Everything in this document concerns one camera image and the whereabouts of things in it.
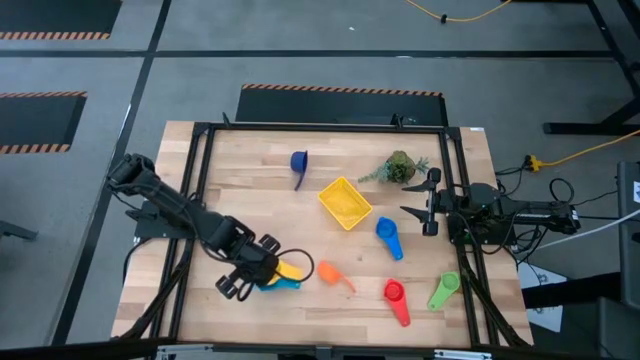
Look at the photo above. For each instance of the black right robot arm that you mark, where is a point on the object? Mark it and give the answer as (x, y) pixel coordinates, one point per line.
(525, 210)

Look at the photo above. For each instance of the green plastic measuring cup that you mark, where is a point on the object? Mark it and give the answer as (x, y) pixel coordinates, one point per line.
(449, 282)

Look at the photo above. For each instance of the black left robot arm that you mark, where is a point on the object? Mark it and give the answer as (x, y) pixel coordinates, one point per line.
(170, 200)

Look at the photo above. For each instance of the black desk leg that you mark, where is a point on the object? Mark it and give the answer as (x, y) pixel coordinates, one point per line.
(607, 50)

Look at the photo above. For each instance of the grey cabinet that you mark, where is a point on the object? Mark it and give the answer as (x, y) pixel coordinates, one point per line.
(629, 225)

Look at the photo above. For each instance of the teal plastic measuring cup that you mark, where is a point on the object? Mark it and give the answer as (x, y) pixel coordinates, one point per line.
(287, 286)

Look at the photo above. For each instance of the white paper sheet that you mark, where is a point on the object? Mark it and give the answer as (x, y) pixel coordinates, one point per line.
(537, 300)

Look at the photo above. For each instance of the yellow plastic basket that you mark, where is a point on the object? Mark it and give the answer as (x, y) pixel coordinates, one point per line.
(345, 202)

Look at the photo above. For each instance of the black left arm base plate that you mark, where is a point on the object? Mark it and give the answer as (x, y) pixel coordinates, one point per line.
(150, 225)

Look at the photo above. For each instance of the light blue plastic measuring cup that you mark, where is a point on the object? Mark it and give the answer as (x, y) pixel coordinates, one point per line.
(387, 230)

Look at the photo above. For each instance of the orange plastic measuring cup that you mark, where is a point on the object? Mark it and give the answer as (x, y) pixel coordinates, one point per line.
(327, 272)

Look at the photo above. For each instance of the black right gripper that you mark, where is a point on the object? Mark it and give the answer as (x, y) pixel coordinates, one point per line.
(434, 205)

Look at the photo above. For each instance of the red plastic measuring cup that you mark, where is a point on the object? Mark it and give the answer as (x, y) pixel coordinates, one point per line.
(395, 292)

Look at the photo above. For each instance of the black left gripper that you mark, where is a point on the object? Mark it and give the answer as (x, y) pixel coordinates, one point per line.
(255, 265)

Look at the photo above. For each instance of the black aluminium table frame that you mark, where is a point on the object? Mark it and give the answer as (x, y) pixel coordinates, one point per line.
(325, 127)

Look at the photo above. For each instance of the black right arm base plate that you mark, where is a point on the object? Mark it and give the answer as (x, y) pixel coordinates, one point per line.
(492, 239)

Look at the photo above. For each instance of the small artificial green plant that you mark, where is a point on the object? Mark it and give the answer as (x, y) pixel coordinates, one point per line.
(400, 167)

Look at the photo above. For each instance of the black striped-edge floor mat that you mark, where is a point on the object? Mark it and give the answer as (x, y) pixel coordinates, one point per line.
(35, 120)
(55, 15)
(340, 107)

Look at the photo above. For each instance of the navy blue plastic measuring cup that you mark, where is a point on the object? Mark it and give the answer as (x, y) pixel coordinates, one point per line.
(299, 161)

